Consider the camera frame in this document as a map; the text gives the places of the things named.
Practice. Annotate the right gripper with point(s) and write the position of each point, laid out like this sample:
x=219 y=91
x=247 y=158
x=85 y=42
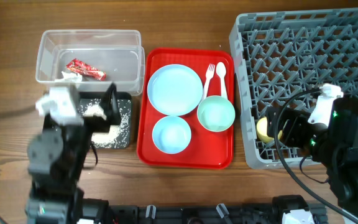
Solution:
x=284 y=128

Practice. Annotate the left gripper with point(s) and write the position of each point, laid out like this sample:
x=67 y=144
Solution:
x=110 y=104

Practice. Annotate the yellow cup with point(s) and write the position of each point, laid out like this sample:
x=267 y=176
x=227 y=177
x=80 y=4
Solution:
x=261 y=128

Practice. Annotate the pile of white rice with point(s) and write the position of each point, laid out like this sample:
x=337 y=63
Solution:
x=110 y=137

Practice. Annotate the red snack wrapper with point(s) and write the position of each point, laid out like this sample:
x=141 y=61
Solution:
x=82 y=68

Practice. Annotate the white tissue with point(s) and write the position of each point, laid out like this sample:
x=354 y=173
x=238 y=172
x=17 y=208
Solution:
x=70 y=77

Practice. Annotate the large light blue plate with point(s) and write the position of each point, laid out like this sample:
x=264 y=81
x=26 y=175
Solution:
x=175 y=90

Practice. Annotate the small light blue bowl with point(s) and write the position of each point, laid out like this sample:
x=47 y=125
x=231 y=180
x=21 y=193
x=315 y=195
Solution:
x=171 y=134

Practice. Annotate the mint green bowl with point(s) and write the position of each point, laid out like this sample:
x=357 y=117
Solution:
x=216 y=114

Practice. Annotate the white plastic spoon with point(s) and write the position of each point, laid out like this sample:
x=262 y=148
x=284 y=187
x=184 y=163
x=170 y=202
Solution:
x=221 y=72

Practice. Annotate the white plastic fork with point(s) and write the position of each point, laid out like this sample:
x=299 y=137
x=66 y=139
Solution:
x=209 y=75

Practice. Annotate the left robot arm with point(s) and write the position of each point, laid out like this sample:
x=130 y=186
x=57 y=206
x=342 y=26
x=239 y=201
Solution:
x=57 y=156

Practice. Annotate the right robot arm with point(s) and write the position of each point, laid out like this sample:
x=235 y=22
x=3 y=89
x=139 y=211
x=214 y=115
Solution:
x=334 y=146

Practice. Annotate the grey dishwasher rack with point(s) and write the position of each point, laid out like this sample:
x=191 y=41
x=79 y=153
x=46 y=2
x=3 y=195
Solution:
x=279 y=54

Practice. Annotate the black plastic tray bin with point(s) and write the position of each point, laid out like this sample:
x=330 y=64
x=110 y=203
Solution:
x=124 y=102

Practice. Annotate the clear plastic bin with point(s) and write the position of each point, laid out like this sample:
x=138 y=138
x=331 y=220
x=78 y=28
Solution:
x=117 y=53

